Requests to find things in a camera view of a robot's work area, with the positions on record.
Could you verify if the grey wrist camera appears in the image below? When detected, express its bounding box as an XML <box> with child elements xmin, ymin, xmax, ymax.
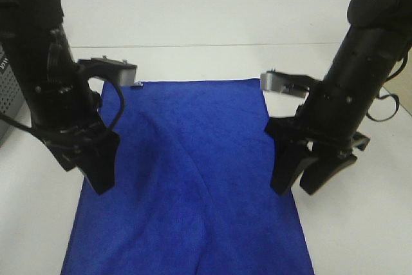
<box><xmin>260</xmin><ymin>70</ymin><xmax>320</xmax><ymax>99</ymax></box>
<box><xmin>77</xmin><ymin>58</ymin><xmax>137</xmax><ymax>86</ymax></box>

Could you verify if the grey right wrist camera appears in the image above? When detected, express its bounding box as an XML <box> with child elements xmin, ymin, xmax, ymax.
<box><xmin>260</xmin><ymin>70</ymin><xmax>320</xmax><ymax>99</ymax></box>

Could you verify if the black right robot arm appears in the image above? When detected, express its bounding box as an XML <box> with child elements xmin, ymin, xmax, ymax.
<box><xmin>260</xmin><ymin>0</ymin><xmax>411</xmax><ymax>195</ymax></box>

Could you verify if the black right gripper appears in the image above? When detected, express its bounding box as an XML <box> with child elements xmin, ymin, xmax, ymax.
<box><xmin>265</xmin><ymin>113</ymin><xmax>370</xmax><ymax>195</ymax></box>

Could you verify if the blue microfibre towel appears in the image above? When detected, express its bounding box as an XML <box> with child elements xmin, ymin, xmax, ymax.
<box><xmin>62</xmin><ymin>79</ymin><xmax>314</xmax><ymax>274</ymax></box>

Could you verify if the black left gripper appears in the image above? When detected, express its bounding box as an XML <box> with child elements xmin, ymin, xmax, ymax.
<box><xmin>31</xmin><ymin>112</ymin><xmax>120</xmax><ymax>195</ymax></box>

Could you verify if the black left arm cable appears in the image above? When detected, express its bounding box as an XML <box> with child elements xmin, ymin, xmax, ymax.
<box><xmin>0</xmin><ymin>77</ymin><xmax>126</xmax><ymax>134</ymax></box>

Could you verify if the grey perforated plastic basket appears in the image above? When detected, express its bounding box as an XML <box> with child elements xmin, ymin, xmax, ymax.
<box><xmin>0</xmin><ymin>44</ymin><xmax>30</xmax><ymax>147</ymax></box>

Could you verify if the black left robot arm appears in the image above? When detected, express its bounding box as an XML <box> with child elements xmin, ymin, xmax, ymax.
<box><xmin>1</xmin><ymin>0</ymin><xmax>136</xmax><ymax>194</ymax></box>

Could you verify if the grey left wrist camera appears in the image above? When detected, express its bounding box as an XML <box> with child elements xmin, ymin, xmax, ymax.
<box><xmin>77</xmin><ymin>58</ymin><xmax>137</xmax><ymax>86</ymax></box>

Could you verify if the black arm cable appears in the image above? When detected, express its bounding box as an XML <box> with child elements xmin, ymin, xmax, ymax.
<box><xmin>0</xmin><ymin>77</ymin><xmax>126</xmax><ymax>134</ymax></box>
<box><xmin>366</xmin><ymin>0</ymin><xmax>412</xmax><ymax>124</ymax></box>

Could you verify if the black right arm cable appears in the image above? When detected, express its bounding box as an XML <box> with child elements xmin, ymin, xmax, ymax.
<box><xmin>366</xmin><ymin>0</ymin><xmax>412</xmax><ymax>124</ymax></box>

